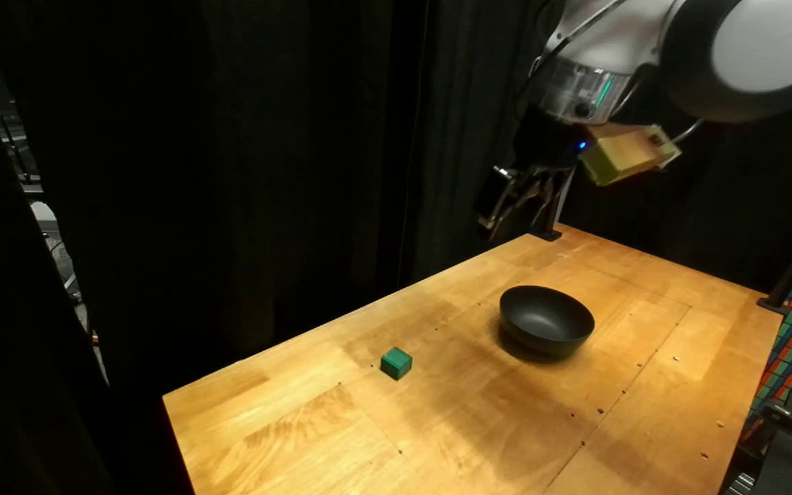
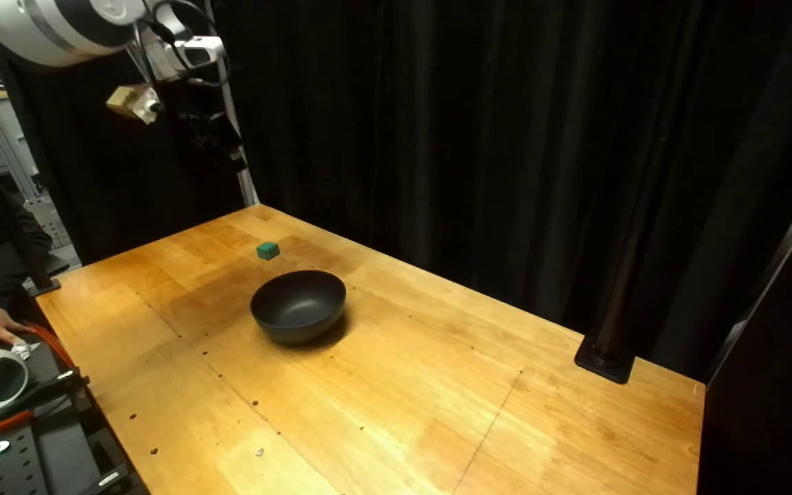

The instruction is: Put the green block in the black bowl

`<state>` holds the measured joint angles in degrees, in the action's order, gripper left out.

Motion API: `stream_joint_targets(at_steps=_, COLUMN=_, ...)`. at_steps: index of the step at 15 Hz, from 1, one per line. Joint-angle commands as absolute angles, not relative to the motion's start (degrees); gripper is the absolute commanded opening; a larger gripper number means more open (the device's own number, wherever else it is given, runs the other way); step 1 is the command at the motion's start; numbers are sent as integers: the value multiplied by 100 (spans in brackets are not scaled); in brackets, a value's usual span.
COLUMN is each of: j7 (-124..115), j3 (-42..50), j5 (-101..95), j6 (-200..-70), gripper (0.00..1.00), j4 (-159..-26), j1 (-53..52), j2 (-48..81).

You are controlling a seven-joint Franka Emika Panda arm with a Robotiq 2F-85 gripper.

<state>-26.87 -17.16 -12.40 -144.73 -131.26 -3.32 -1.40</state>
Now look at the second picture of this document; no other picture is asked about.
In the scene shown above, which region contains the beige wrist camera box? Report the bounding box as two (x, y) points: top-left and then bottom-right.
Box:
(106, 83), (166, 127)

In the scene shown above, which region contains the black post with base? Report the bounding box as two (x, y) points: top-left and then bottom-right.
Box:
(573, 80), (683, 384)

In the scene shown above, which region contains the grey metal frame rail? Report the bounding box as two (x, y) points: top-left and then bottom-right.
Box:
(704, 146), (792, 379)

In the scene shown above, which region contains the red handled tool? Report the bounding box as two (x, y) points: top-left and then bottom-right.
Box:
(0, 369), (95, 436)

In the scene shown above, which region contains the black bowl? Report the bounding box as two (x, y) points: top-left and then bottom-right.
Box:
(247, 267), (349, 350)

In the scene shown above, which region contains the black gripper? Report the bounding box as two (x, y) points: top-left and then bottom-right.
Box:
(173, 73), (243, 178)

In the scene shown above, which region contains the black curtain backdrop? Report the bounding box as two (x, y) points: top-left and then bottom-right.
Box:
(10, 0), (792, 379)

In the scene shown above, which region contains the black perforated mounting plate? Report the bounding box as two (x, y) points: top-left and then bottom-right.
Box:
(0, 347), (143, 495)

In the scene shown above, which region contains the black side panel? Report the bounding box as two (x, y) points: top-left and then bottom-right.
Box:
(697, 181), (792, 495)

